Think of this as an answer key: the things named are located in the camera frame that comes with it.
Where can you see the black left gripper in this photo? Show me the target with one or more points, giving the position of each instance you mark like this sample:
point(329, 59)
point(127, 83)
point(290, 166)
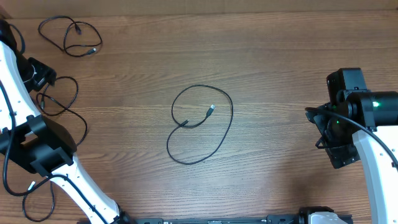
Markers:
point(46, 73)

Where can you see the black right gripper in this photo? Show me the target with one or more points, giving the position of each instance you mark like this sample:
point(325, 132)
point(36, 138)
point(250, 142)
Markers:
point(342, 155)

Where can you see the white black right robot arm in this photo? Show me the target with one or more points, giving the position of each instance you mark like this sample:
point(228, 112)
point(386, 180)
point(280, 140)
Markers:
point(358, 124)

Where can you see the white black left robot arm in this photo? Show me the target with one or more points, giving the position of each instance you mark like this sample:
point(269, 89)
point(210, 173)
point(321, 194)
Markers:
point(36, 143)

